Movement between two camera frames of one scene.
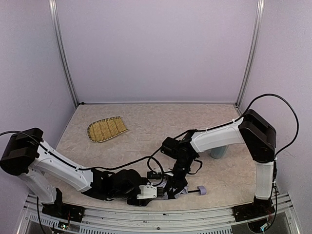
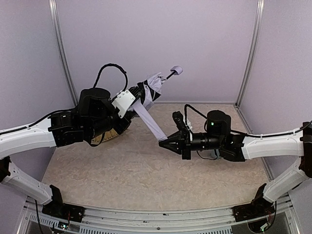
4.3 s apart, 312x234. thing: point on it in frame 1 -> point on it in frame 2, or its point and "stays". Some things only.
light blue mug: (218, 153) stays
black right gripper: (179, 183) -> (184, 141)
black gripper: (154, 175) -> (180, 122)
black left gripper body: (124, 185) -> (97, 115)
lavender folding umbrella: (202, 190) -> (149, 89)
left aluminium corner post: (54, 11) stays
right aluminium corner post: (252, 50) stays
